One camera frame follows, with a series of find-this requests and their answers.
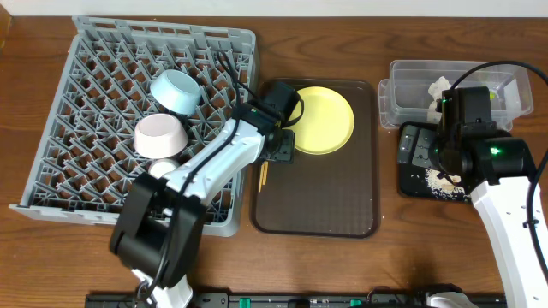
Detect black waste tray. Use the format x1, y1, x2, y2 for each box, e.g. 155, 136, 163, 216
396, 121, 515, 204

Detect light blue bowl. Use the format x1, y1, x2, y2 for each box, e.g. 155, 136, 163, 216
150, 69, 201, 116

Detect white tissue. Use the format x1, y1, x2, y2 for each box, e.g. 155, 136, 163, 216
426, 76, 451, 124

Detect wooden chopstick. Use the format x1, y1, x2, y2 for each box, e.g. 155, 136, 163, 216
258, 162, 266, 193
261, 161, 269, 185

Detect pink bowl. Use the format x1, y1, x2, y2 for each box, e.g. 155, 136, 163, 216
134, 113, 188, 159

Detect grey dishwasher rack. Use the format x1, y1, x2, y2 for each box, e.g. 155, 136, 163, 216
14, 16, 259, 225

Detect white cup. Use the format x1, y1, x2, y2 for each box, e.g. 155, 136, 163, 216
148, 158, 180, 179

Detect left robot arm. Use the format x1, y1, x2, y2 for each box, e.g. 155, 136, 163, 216
110, 81, 305, 307

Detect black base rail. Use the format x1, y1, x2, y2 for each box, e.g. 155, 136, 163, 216
84, 287, 507, 308

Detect yellow round plate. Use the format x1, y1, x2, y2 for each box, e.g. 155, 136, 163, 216
289, 86, 354, 155

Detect dark brown serving tray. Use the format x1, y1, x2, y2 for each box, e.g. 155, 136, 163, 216
250, 78, 380, 239

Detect spilled rice food scraps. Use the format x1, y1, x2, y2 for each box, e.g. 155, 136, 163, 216
409, 169, 470, 203

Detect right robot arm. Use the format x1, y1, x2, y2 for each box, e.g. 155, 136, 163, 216
397, 86, 547, 307

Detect clear plastic waste bin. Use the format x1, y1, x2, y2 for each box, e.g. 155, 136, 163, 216
378, 60, 533, 131

